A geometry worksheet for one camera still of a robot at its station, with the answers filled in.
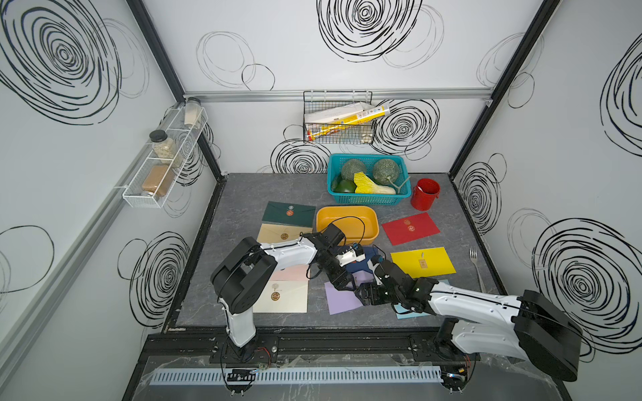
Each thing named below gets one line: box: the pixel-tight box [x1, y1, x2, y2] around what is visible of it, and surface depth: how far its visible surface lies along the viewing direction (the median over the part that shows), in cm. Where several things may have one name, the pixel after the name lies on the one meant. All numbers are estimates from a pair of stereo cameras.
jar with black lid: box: [148, 129, 177, 163], surface depth 72 cm
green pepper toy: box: [331, 178, 357, 193], surface depth 107 cm
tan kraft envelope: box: [256, 223, 313, 244], surface depth 104 cm
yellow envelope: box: [390, 246, 457, 280], surface depth 95 cm
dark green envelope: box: [261, 201, 317, 228], surface depth 110 cm
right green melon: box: [372, 158, 400, 185], surface depth 111 cm
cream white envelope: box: [252, 279, 309, 314], surface depth 85 cm
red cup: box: [410, 177, 441, 212], surface depth 106 cm
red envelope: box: [381, 212, 441, 246], surface depth 104 cm
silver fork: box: [468, 246, 487, 294], surface depth 95 cm
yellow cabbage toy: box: [353, 171, 397, 195], surface depth 107 cm
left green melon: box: [341, 158, 367, 181], surface depth 111 cm
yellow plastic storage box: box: [315, 205, 380, 246], surface depth 79 cm
